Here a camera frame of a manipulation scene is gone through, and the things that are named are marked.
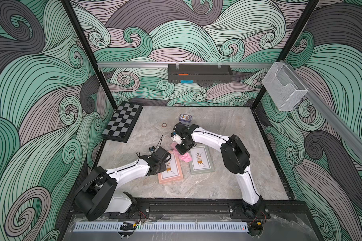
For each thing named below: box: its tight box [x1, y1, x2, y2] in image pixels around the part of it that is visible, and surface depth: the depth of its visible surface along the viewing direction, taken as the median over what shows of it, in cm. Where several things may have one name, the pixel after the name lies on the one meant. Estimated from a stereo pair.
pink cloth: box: [176, 152, 193, 163], surface depth 89 cm
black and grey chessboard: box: [101, 101, 144, 144], surface depth 108 cm
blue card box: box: [178, 113, 193, 123], surface depth 113 cm
